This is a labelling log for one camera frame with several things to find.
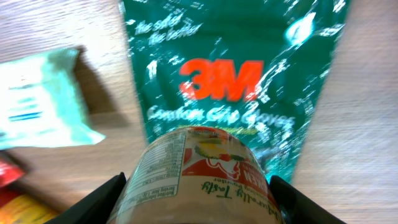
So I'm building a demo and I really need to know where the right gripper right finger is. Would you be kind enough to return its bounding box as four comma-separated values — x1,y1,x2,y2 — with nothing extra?
269,175,345,224

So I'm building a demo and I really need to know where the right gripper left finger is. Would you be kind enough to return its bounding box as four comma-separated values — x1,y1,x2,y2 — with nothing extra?
45,172,126,224

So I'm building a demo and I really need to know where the red sauce bottle green cap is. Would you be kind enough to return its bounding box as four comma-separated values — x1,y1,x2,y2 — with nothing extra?
1,188,58,224

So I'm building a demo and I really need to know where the green lid jar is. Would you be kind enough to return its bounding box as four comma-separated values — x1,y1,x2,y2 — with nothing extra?
108,126,284,224

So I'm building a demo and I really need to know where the teal wet wipes pack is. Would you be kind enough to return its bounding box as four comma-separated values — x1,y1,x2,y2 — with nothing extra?
1,48,105,150

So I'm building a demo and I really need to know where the green glove package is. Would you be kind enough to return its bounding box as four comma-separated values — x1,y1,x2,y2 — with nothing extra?
119,0,351,181

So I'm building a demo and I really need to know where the red sachet stick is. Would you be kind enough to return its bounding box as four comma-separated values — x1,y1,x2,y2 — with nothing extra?
0,159,25,187

